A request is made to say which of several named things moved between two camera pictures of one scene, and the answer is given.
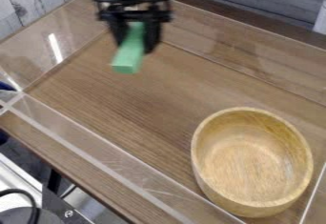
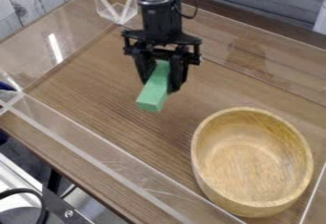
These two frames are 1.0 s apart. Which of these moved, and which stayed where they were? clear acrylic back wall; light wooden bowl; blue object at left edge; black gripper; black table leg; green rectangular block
Moved: black gripper; green rectangular block
Stayed: black table leg; clear acrylic back wall; blue object at left edge; light wooden bowl
